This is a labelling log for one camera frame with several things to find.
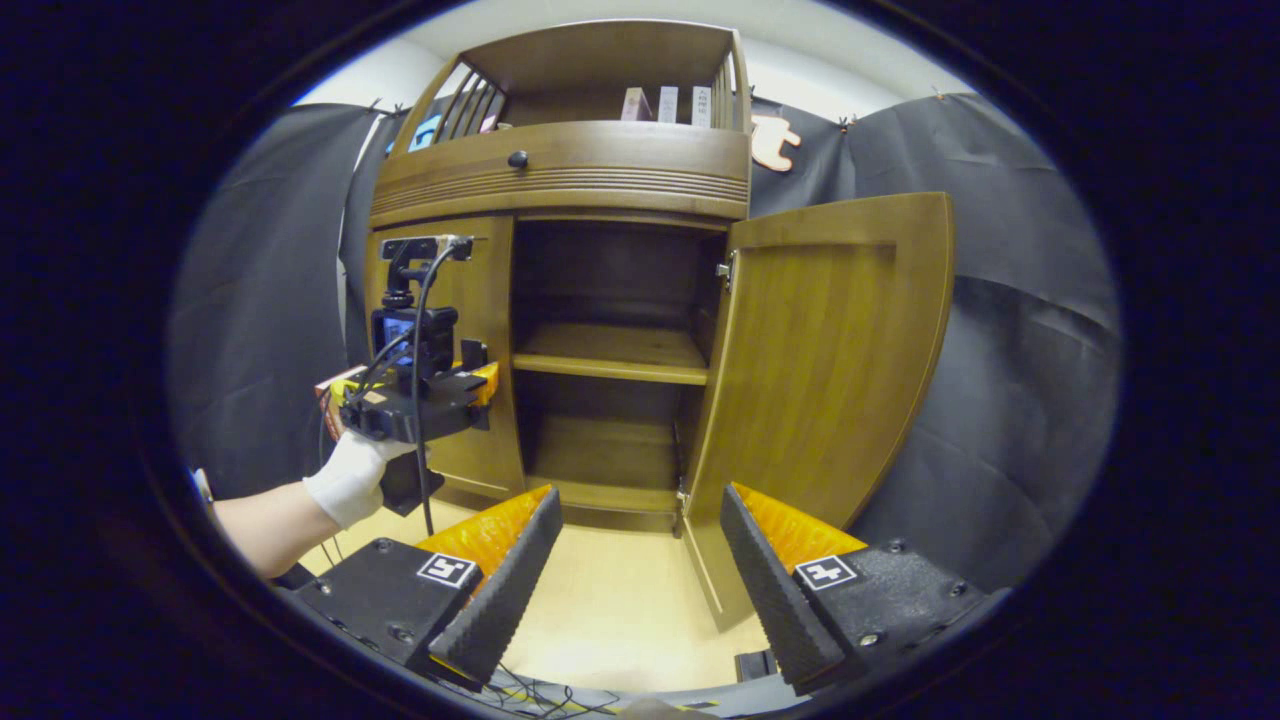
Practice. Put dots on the black backdrop cloth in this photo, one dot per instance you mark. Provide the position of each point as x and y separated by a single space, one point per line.
1000 400

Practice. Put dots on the wooden inner shelf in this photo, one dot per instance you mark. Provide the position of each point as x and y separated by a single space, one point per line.
610 355

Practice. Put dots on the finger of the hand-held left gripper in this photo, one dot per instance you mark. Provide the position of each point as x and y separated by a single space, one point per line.
484 380
350 378

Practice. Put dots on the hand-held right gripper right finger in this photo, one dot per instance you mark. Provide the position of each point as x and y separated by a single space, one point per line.
775 610

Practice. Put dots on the wooden double-door shoe cabinet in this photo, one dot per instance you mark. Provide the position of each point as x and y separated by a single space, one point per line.
600 180

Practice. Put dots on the wooden shoe cabinet door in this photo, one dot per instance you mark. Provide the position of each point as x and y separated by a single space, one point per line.
820 370
495 300

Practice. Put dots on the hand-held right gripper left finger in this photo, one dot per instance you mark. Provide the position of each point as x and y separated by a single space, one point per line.
510 600

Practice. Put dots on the pink upright book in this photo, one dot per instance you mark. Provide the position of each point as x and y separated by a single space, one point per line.
636 105

